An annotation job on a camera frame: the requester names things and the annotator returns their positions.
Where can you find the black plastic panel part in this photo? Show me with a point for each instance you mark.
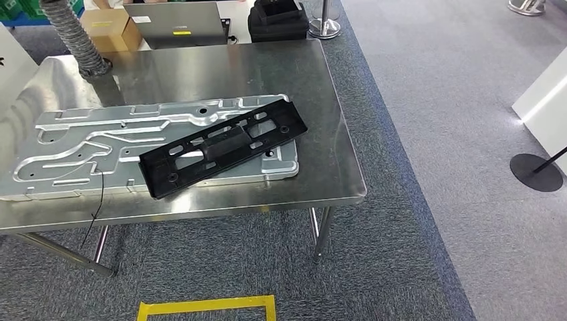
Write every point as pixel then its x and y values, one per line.
pixel 230 144

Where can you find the stainless steel workbench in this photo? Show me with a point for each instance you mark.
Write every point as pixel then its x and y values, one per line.
pixel 265 71

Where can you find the black bag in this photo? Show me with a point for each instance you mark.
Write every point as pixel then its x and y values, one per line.
pixel 277 20

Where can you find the yellow floor tape square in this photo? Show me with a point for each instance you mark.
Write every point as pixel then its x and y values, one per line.
pixel 208 305

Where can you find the grey laptop with yellow sticker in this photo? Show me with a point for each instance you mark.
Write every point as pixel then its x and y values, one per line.
pixel 177 22

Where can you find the large machined aluminium plate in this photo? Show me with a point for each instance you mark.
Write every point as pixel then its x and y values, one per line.
pixel 88 146

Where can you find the cardboard box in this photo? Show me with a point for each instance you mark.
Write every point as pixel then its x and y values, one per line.
pixel 108 29

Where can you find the black stanchion with round base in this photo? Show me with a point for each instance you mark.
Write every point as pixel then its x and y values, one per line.
pixel 536 173

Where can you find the white cabinet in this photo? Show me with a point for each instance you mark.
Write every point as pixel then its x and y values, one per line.
pixel 547 106

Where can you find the white panel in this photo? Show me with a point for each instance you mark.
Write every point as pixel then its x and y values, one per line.
pixel 13 71

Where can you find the green plastic crate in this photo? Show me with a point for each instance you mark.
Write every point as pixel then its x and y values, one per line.
pixel 17 8

